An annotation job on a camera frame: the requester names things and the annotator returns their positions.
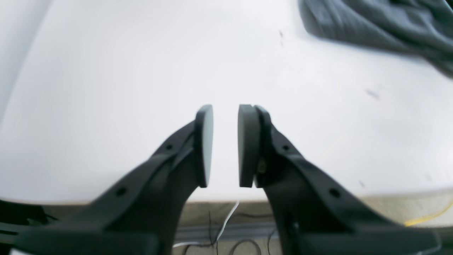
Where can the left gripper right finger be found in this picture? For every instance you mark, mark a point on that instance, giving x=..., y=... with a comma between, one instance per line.
x=313, y=213

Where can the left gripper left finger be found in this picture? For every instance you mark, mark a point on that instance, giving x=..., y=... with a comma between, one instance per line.
x=139, y=214

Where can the grey t-shirt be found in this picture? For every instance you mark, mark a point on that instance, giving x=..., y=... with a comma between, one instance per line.
x=412, y=27

